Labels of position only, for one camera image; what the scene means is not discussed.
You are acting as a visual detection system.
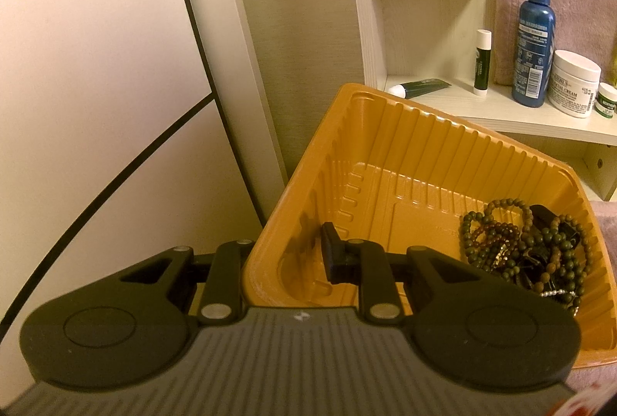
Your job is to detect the large white cream jar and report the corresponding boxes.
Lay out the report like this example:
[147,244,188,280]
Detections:
[547,49,601,118]

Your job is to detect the orange plastic tray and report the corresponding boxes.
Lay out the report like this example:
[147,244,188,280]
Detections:
[243,84,616,368]

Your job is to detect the blue spray bottle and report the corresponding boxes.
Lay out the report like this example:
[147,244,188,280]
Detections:
[512,0,555,108]

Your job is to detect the black hair clips in tray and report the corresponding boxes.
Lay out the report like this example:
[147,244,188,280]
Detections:
[514,204,587,302]

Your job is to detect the dark green lying tube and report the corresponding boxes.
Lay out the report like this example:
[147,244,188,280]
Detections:
[387,79,451,99]

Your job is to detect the green white lip balm stick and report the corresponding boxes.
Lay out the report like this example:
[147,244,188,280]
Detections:
[474,29,492,96]

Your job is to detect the silver bead chain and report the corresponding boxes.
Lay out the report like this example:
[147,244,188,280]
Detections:
[539,287,582,317]

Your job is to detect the small white green jar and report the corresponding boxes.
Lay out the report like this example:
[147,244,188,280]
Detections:
[594,82,617,120]

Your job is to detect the cream wooden shelf unit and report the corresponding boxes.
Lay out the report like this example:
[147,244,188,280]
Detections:
[356,0,616,201]

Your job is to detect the dark wooden bead bracelet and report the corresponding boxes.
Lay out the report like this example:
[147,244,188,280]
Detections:
[461,197,595,310]

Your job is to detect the amber bead bracelet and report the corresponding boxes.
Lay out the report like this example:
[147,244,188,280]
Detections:
[469,219,524,268]

